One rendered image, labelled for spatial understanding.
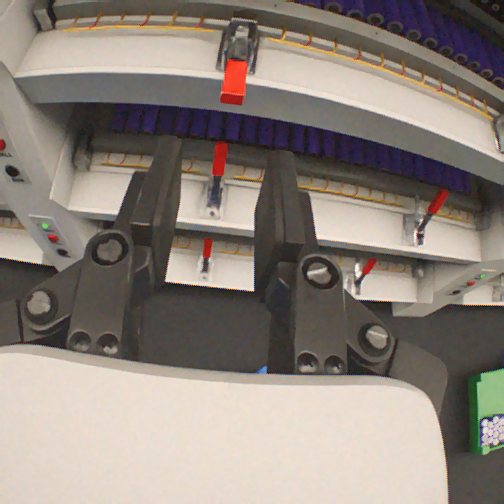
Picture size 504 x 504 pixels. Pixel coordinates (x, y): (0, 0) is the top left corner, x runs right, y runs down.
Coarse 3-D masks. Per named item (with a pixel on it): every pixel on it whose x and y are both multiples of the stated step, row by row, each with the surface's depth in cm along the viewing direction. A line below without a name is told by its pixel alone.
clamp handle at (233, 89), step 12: (240, 36) 18; (240, 48) 18; (228, 60) 16; (240, 60) 17; (228, 72) 16; (240, 72) 16; (228, 84) 15; (240, 84) 15; (228, 96) 15; (240, 96) 15
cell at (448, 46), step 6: (432, 12) 23; (438, 12) 23; (432, 18) 23; (438, 18) 23; (438, 24) 23; (444, 24) 23; (438, 30) 23; (444, 30) 22; (438, 36) 23; (444, 36) 22; (444, 42) 22; (450, 42) 22; (438, 48) 23; (444, 48) 23; (450, 48) 22; (444, 54) 23; (450, 54) 23
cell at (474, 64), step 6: (456, 24) 24; (462, 24) 23; (462, 30) 23; (462, 36) 24; (468, 36) 23; (468, 42) 23; (468, 48) 23; (474, 48) 23; (468, 54) 23; (474, 54) 23; (468, 60) 23; (474, 60) 23; (468, 66) 24; (474, 66) 23; (480, 66) 23
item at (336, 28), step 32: (64, 0) 17; (96, 0) 17; (128, 0) 17; (160, 0) 18; (192, 0) 18; (224, 0) 18; (256, 0) 19; (320, 32) 20; (352, 32) 20; (384, 32) 20; (416, 64) 21; (448, 64) 21; (448, 96) 22; (480, 96) 23
